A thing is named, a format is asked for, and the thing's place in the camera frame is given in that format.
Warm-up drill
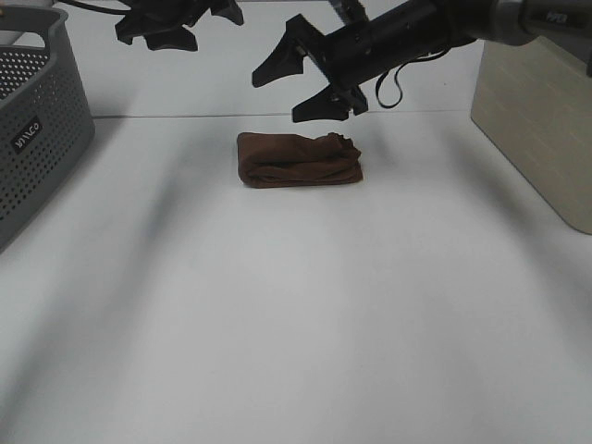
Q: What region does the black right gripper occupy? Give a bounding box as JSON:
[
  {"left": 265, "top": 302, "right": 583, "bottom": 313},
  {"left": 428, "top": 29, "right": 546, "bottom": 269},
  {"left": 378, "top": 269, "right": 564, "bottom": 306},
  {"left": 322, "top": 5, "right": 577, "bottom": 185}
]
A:
[{"left": 252, "top": 1, "right": 490, "bottom": 123}]

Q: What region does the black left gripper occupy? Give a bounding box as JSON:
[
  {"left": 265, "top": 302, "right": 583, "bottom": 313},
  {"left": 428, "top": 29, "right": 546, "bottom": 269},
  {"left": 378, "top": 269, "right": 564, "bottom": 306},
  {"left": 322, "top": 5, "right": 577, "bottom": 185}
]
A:
[{"left": 115, "top": 0, "right": 243, "bottom": 52}]

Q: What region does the brown towel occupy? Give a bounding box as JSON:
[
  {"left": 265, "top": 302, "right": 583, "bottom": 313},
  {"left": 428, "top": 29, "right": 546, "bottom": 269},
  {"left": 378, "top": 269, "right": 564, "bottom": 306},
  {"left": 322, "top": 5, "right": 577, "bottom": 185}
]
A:
[{"left": 237, "top": 132, "right": 364, "bottom": 189}]

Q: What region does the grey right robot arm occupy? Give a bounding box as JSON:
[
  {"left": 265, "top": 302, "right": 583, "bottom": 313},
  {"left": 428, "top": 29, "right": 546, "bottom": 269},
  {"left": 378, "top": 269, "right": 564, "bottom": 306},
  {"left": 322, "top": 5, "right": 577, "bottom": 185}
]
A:
[{"left": 252, "top": 0, "right": 591, "bottom": 123}]

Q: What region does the grey perforated plastic basket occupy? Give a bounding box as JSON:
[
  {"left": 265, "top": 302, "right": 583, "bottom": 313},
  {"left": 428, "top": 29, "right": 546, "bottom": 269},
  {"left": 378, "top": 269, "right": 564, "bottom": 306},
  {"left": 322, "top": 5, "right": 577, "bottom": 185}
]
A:
[{"left": 1, "top": 6, "right": 95, "bottom": 247}]

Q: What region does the beige storage box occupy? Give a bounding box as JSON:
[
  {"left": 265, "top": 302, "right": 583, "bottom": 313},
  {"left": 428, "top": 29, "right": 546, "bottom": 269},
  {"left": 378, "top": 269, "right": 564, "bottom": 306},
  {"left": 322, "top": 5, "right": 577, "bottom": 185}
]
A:
[{"left": 471, "top": 38, "right": 591, "bottom": 234}]

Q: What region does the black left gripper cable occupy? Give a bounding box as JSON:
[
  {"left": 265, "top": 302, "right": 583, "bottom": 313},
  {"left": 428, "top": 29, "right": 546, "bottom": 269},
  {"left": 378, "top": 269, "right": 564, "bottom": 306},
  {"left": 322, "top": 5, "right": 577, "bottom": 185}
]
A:
[{"left": 55, "top": 0, "right": 135, "bottom": 15}]

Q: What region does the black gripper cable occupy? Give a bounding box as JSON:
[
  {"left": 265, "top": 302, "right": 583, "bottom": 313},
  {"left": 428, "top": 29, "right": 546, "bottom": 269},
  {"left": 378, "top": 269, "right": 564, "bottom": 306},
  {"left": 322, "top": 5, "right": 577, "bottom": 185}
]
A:
[
  {"left": 375, "top": 45, "right": 452, "bottom": 109},
  {"left": 55, "top": 0, "right": 135, "bottom": 15}
]

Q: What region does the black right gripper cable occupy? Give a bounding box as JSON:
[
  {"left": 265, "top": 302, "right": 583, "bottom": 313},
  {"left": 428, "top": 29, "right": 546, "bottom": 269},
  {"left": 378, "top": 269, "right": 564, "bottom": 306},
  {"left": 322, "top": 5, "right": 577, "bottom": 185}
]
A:
[{"left": 375, "top": 45, "right": 452, "bottom": 109}]

